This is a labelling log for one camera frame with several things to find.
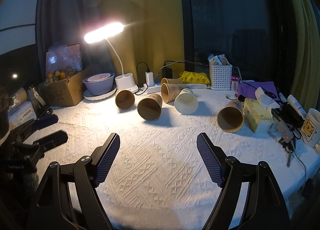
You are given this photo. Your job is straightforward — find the brown paper cup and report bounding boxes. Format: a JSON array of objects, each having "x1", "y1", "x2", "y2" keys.
[
  {"x1": 115, "y1": 90, "x2": 135, "y2": 110},
  {"x1": 137, "y1": 93, "x2": 163, "y2": 121},
  {"x1": 217, "y1": 99, "x2": 244, "y2": 133}
]

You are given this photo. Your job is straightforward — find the patterned brown cup front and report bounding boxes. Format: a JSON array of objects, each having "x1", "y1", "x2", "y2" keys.
[{"x1": 161, "y1": 83, "x2": 186, "y2": 103}]

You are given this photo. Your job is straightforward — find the patterned brown cup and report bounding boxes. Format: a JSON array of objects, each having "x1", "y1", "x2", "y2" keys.
[
  {"x1": 161, "y1": 83, "x2": 186, "y2": 103},
  {"x1": 161, "y1": 78, "x2": 184, "y2": 84}
]

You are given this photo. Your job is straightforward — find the white paper cup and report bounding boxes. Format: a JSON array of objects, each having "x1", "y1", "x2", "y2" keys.
[{"x1": 174, "y1": 88, "x2": 198, "y2": 115}]

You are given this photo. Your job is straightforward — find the patterned brown cup rear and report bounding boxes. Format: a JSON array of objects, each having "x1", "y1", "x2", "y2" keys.
[{"x1": 161, "y1": 78, "x2": 184, "y2": 84}]

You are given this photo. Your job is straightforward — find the cardboard box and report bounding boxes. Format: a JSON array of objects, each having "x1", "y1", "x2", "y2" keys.
[{"x1": 39, "y1": 67, "x2": 93, "y2": 107}]

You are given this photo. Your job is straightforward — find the white plate under bowl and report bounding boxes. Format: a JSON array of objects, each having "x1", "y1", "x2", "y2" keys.
[{"x1": 83, "y1": 84, "x2": 117, "y2": 101}]

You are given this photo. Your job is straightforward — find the plastic bag of fruit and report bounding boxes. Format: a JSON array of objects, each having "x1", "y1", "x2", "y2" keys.
[{"x1": 44, "y1": 44, "x2": 82, "y2": 85}]

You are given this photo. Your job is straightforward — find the lavender bowl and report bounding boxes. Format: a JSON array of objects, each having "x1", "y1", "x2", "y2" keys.
[{"x1": 83, "y1": 73, "x2": 114, "y2": 96}]

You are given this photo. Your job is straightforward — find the white textured tablecloth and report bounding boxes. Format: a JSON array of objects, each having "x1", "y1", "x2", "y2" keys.
[{"x1": 28, "y1": 89, "x2": 319, "y2": 229}]

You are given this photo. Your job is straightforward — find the white bear mug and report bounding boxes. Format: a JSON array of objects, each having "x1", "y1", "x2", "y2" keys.
[{"x1": 300, "y1": 108, "x2": 320, "y2": 148}]

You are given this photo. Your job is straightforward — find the yellow tissue box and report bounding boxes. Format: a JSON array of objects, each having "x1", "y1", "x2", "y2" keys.
[{"x1": 244, "y1": 98, "x2": 274, "y2": 134}]

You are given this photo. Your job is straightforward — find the white desk lamp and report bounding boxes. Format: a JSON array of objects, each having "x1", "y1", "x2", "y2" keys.
[{"x1": 84, "y1": 21, "x2": 138, "y2": 93}]

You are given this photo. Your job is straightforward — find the white tube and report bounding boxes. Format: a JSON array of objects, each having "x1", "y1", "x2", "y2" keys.
[{"x1": 287, "y1": 95, "x2": 307, "y2": 119}]

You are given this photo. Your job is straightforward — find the white power strip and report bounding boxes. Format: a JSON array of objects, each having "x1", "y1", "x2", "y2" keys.
[{"x1": 145, "y1": 83, "x2": 161, "y2": 94}]

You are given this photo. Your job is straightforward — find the small pink white box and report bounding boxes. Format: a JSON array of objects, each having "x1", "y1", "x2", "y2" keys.
[{"x1": 231, "y1": 77, "x2": 239, "y2": 92}]

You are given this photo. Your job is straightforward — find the black power adapter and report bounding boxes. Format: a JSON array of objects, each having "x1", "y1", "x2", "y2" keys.
[{"x1": 162, "y1": 67, "x2": 173, "y2": 79}]

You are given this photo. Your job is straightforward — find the white plastic basket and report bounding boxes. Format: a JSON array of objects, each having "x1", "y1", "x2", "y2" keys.
[{"x1": 209, "y1": 65, "x2": 232, "y2": 90}]

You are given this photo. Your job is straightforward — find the yellow snack bag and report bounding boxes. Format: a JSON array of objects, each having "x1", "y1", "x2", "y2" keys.
[{"x1": 179, "y1": 71, "x2": 210, "y2": 84}]

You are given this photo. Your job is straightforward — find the yellow curtain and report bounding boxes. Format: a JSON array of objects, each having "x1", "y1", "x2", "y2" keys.
[{"x1": 100, "y1": 0, "x2": 184, "y2": 84}]

